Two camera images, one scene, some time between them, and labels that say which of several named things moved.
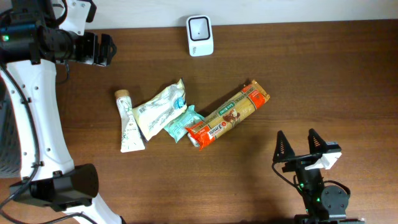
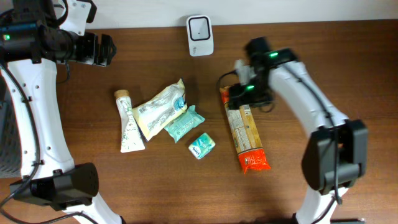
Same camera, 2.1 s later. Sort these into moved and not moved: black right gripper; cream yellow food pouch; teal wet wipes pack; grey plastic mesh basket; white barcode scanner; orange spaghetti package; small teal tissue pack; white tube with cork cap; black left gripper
Moved: black right gripper; small teal tissue pack; orange spaghetti package
Not moved: white barcode scanner; teal wet wipes pack; cream yellow food pouch; grey plastic mesh basket; black left gripper; white tube with cork cap
